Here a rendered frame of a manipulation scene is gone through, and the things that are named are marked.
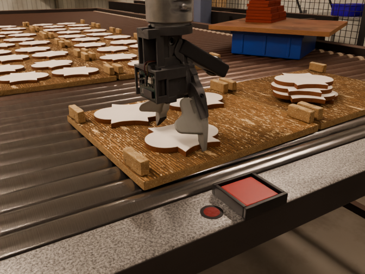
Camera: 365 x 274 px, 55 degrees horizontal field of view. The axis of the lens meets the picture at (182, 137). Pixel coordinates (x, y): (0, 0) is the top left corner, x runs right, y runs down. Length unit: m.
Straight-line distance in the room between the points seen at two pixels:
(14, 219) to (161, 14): 0.35
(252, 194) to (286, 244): 1.43
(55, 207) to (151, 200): 0.13
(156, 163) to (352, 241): 1.61
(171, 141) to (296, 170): 0.22
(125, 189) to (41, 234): 0.14
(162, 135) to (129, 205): 0.18
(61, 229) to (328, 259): 1.57
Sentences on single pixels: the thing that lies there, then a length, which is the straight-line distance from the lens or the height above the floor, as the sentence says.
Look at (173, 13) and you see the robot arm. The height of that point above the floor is 1.16.
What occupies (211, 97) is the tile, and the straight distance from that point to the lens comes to 0.87.
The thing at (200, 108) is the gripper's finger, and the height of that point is 1.01.
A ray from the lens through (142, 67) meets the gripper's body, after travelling 0.58.
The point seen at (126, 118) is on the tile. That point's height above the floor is 0.95.
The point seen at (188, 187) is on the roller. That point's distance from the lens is 0.54.
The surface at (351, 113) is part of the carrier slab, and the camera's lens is 0.87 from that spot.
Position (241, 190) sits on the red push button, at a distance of 0.52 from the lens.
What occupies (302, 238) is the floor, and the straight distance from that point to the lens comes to 1.99.
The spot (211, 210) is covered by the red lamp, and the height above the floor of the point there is 0.92.
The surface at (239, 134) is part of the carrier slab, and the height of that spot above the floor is 0.94.
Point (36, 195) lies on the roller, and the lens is 0.57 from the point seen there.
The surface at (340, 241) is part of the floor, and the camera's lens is 2.05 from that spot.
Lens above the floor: 1.20
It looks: 23 degrees down
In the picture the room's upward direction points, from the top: straight up
